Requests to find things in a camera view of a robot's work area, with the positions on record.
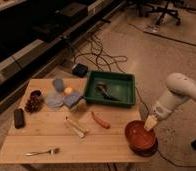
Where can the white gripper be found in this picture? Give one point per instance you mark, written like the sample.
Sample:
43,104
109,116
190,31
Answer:
162,109

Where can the orange bowl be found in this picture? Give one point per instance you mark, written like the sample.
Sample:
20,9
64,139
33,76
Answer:
138,137

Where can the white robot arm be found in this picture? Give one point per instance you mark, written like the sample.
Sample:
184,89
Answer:
179,89

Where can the green plastic tray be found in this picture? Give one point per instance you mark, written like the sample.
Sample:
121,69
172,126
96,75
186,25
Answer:
119,85

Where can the dark utensil in tray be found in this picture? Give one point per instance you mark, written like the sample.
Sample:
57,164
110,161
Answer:
102,88

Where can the dark purple bowl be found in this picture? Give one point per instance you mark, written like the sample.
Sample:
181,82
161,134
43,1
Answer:
147,151

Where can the orange carrot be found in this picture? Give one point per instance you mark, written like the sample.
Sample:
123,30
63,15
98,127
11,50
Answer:
100,121

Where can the beige wooden tongs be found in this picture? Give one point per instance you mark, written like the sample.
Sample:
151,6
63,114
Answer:
76,127

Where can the blue yellow sponge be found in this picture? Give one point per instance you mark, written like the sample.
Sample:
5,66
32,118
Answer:
72,100

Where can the yellow orange ball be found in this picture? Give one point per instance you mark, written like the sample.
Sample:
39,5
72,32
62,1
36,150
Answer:
68,90

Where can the black power adapter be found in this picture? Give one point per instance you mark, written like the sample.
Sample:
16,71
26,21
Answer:
79,70

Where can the wooden table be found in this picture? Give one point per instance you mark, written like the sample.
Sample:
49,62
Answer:
48,129

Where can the silver fork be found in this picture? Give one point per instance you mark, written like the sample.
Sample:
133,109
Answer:
50,151

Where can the black office chair base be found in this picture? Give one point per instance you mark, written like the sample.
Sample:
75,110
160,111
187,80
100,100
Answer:
162,10

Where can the dark grape bunch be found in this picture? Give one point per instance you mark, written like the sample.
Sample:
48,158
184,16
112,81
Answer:
33,104

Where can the dark small cup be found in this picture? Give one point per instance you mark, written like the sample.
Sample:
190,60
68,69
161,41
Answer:
36,93

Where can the black rectangular block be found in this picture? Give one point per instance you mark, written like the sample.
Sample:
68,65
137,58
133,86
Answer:
19,120

